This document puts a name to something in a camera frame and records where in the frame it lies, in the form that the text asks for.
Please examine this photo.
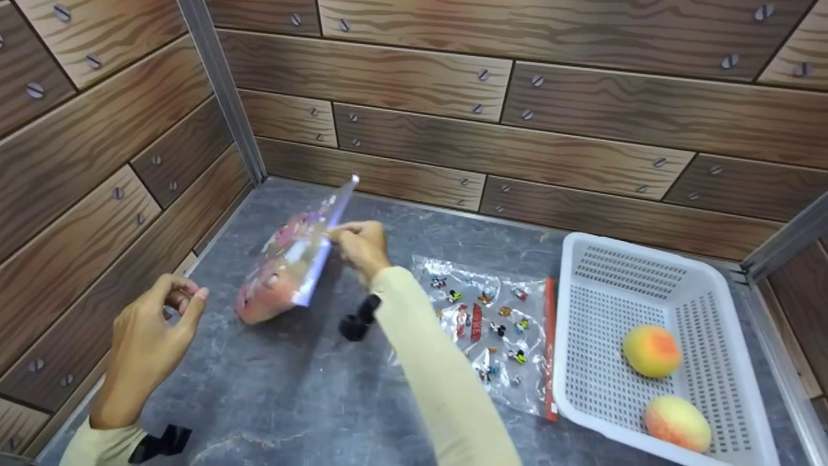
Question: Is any person's right hand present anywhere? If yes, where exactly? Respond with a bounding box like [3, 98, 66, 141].
[326, 221, 393, 283]

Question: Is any person's left hand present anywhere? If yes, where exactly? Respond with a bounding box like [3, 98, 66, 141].
[89, 274, 210, 430]

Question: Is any clear printed zip bag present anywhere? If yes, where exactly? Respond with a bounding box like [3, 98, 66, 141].
[235, 173, 360, 326]
[388, 254, 559, 423]

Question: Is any person's right forearm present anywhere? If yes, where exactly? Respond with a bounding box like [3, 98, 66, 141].
[369, 266, 522, 466]

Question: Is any black wrist band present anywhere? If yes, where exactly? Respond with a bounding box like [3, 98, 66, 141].
[128, 424, 193, 465]
[339, 294, 382, 342]

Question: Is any peach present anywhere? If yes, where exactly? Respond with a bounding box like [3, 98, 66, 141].
[643, 395, 713, 454]
[622, 325, 682, 379]
[235, 272, 302, 325]

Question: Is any white plastic basket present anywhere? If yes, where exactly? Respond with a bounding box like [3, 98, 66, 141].
[552, 232, 781, 466]

